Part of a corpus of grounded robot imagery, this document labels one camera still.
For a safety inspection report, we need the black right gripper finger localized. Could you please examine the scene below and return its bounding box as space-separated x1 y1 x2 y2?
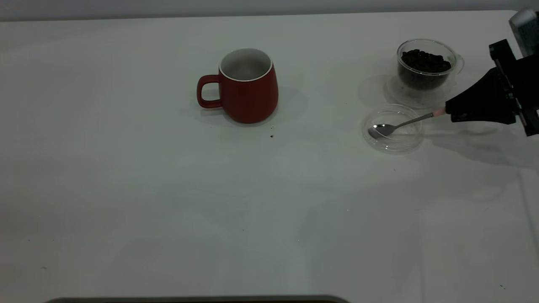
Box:
451 111 516 125
446 67 512 113

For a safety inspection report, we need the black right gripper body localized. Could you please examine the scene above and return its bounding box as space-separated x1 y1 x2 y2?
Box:
488 39 539 136

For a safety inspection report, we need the metal spoon with pink handle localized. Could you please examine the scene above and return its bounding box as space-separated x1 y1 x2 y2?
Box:
368 109 447 138

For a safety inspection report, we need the red ceramic mug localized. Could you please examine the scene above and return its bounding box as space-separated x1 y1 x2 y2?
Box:
197 48 279 124

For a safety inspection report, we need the clear glass cup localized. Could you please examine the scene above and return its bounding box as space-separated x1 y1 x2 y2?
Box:
397 39 465 91

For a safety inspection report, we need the coffee bean pile in glass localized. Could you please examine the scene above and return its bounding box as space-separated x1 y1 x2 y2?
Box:
399 49 452 90

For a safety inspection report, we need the clear plastic lid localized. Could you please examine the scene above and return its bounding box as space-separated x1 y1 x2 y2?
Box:
361 104 424 154

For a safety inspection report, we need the clear glass saucer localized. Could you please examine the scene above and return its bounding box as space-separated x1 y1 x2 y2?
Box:
387 76 457 109

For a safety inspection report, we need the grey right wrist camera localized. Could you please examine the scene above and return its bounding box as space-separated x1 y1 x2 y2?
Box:
509 8 539 57

